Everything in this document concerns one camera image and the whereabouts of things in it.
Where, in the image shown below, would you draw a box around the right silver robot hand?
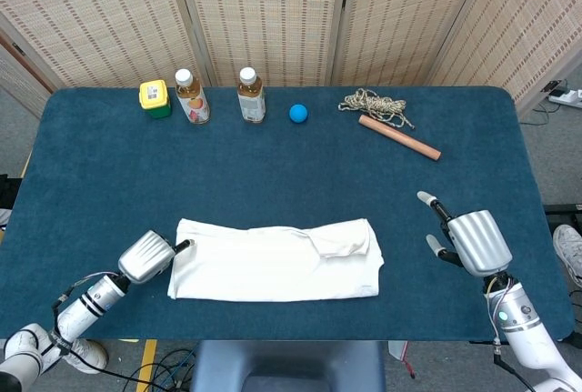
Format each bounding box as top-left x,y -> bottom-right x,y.
416,190 -> 514,278

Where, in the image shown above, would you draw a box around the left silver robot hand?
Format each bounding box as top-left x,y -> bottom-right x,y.
116,229 -> 196,286

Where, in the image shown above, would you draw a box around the white cloth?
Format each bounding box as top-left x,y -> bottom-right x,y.
166,217 -> 386,303

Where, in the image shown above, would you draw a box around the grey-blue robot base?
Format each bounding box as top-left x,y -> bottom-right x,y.
189,340 -> 387,392

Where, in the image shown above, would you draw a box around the white sneaker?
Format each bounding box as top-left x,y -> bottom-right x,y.
67,338 -> 109,375
552,223 -> 582,288

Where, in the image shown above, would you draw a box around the black metal bar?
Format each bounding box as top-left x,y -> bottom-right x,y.
543,203 -> 582,229

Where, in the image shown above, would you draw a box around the brown wooden stick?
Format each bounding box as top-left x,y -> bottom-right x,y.
357,114 -> 443,162

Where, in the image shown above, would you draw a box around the dark blue table cloth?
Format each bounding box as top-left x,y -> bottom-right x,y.
0,85 -> 575,343

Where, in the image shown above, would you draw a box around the black stand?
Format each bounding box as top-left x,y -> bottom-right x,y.
0,175 -> 22,211

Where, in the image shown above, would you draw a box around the green jar with yellow lid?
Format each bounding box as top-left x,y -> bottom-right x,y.
138,79 -> 174,119

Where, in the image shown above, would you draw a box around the tea bottle with fruit label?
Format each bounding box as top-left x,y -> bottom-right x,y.
175,68 -> 211,126

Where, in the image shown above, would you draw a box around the white power strip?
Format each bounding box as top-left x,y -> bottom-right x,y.
547,89 -> 582,109

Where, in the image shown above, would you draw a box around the tea bottle with text label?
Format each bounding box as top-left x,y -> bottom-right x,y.
236,66 -> 267,124

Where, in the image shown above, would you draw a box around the woven bamboo folding screen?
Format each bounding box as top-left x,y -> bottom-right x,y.
0,0 -> 582,114

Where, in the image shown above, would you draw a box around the black floor cables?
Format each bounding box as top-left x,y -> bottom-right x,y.
108,348 -> 196,392

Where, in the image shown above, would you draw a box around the beige speckled rope bundle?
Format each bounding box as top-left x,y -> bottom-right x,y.
337,87 -> 416,130

